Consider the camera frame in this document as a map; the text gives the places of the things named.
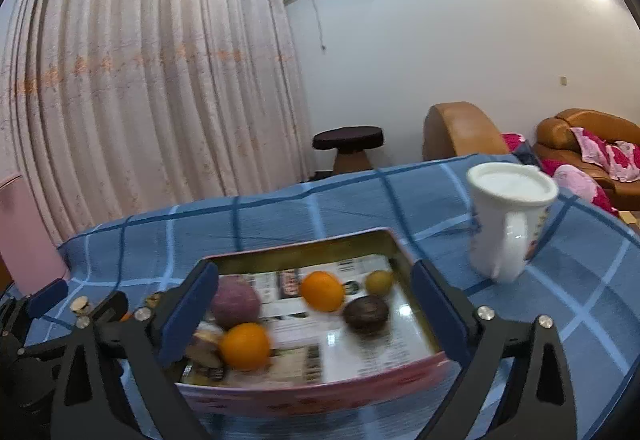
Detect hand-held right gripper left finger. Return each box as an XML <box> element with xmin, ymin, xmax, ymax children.
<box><xmin>50</xmin><ymin>263</ymin><xmax>220</xmax><ymax>440</ymax></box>

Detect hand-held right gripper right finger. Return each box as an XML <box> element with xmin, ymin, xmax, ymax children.
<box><xmin>411</xmin><ymin>260</ymin><xmax>578</xmax><ymax>440</ymax></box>

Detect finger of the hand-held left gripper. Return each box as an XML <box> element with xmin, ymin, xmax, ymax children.
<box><xmin>0</xmin><ymin>279</ymin><xmax>70</xmax><ymax>351</ymax></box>
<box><xmin>71</xmin><ymin>291</ymin><xmax>130</xmax><ymax>323</ymax></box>

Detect purple round fruit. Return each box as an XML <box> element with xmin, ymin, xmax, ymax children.
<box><xmin>210</xmin><ymin>275</ymin><xmax>262</xmax><ymax>327</ymax></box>

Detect small yellow fruit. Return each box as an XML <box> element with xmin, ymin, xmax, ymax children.
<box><xmin>365</xmin><ymin>270</ymin><xmax>395</xmax><ymax>297</ymax></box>

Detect dark brown water chestnut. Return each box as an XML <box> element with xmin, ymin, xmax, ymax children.
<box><xmin>343</xmin><ymin>296</ymin><xmax>390</xmax><ymax>336</ymax></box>

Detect pink tin box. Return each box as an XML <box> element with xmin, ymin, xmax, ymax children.
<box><xmin>175</xmin><ymin>227</ymin><xmax>451</xmax><ymax>416</ymax></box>

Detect pink cylindrical appliance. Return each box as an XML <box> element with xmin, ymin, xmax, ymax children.
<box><xmin>0</xmin><ymin>173</ymin><xmax>71</xmax><ymax>296</ymax></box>

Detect white mug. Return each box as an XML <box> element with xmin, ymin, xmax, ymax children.
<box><xmin>466</xmin><ymin>163</ymin><xmax>559</xmax><ymax>282</ymax></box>

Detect blue plaid cloth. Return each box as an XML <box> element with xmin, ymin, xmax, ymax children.
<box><xmin>0</xmin><ymin>153</ymin><xmax>640</xmax><ymax>440</ymax></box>

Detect brown leather armchair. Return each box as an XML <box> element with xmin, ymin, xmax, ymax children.
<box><xmin>423</xmin><ymin>102</ymin><xmax>511</xmax><ymax>162</ymax></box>

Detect dark blue cushion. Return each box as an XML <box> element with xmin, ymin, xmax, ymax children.
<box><xmin>511</xmin><ymin>140</ymin><xmax>543</xmax><ymax>167</ymax></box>

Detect red floral cloth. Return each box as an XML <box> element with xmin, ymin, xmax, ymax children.
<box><xmin>501</xmin><ymin>133</ymin><xmax>528</xmax><ymax>155</ymax></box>

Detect dark round stool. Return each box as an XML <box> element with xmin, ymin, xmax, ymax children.
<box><xmin>312</xmin><ymin>126</ymin><xmax>386</xmax><ymax>176</ymax></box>

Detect pink pillow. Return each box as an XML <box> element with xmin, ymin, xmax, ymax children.
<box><xmin>552</xmin><ymin>164</ymin><xmax>621</xmax><ymax>216</ymax></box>

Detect brown leather sofa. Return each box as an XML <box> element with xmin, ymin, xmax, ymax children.
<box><xmin>532</xmin><ymin>109</ymin><xmax>640</xmax><ymax>212</ymax></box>

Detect pink floral blanket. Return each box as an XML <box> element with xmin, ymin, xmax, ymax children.
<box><xmin>570</xmin><ymin>126</ymin><xmax>640</xmax><ymax>182</ymax></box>

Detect pale floral curtain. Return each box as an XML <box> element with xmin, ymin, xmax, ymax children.
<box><xmin>0</xmin><ymin>0</ymin><xmax>313</xmax><ymax>246</ymax></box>

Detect air conditioner cord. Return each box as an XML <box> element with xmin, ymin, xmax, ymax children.
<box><xmin>312</xmin><ymin>0</ymin><xmax>328</xmax><ymax>54</ymax></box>

